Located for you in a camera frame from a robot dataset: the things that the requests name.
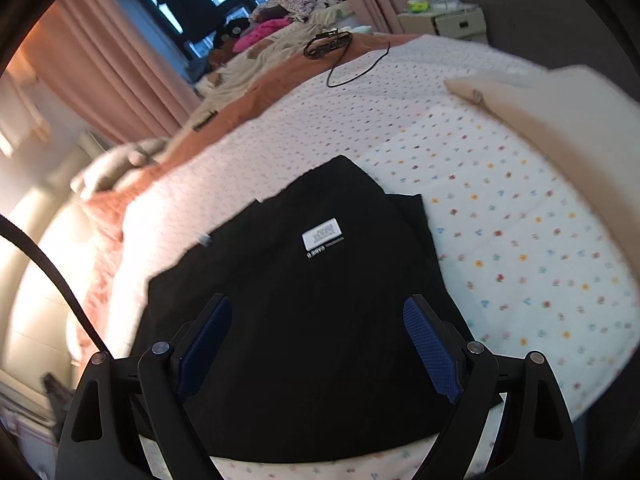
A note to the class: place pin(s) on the pile of clothes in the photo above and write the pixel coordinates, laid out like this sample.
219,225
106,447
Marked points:
260,60

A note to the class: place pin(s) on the pink cloth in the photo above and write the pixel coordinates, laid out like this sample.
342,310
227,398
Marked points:
265,30

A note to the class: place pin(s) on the beige folded cushion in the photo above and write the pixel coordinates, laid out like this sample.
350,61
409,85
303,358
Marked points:
565,110

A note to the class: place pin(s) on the black long-sleeved shirt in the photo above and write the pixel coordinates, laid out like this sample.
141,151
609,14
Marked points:
320,320

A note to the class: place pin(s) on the floral patterned cloth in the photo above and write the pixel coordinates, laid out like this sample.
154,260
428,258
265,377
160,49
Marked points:
300,0

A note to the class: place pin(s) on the green item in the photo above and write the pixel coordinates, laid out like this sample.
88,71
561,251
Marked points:
417,5

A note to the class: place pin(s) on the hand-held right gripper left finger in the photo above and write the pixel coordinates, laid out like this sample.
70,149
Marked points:
205,345

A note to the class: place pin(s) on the white nightstand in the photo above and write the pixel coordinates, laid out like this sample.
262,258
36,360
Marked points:
450,22

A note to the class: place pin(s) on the black plush toy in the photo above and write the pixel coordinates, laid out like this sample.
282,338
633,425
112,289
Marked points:
235,27

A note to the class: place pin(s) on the black device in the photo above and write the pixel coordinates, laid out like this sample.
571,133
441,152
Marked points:
327,42

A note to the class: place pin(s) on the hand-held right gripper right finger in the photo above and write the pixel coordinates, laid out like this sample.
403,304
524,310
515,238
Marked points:
432,350

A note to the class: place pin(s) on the hanging white garment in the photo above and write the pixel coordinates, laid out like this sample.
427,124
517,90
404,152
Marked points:
22,115

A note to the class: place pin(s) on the white pillow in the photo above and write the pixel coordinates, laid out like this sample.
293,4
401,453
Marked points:
120,160

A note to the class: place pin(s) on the white floral blanket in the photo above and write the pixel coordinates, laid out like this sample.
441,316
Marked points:
500,240

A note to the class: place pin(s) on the cream padded headboard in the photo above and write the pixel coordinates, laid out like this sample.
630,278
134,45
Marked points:
40,285

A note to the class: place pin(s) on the orange duvet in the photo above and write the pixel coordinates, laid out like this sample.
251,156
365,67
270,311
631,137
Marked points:
280,85

